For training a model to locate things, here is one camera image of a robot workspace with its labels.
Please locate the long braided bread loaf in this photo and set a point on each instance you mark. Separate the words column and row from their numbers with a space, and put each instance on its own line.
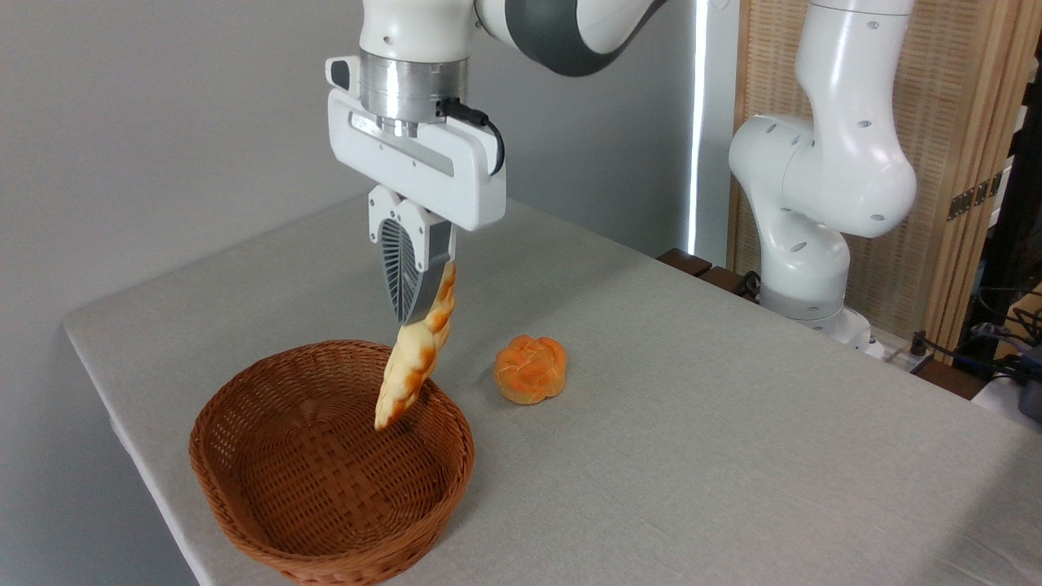
column 415, row 358

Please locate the brass screen hinge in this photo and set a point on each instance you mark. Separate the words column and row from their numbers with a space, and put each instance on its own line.
column 973, row 197

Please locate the dark brown wooden block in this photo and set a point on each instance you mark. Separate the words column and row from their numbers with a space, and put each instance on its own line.
column 723, row 280
column 684, row 261

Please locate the brown wicker basket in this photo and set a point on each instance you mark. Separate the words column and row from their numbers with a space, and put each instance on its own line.
column 309, row 480

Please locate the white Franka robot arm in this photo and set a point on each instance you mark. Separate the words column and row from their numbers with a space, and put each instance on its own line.
column 838, row 163

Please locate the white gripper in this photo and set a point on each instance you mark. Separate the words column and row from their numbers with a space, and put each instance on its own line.
column 456, row 183

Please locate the black equipment stand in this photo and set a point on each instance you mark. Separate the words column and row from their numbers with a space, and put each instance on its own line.
column 1017, row 228

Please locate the grey tablecloth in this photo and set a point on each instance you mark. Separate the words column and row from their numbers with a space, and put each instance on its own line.
column 692, row 423

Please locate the round orange bread bun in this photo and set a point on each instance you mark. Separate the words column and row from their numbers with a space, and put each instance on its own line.
column 531, row 370

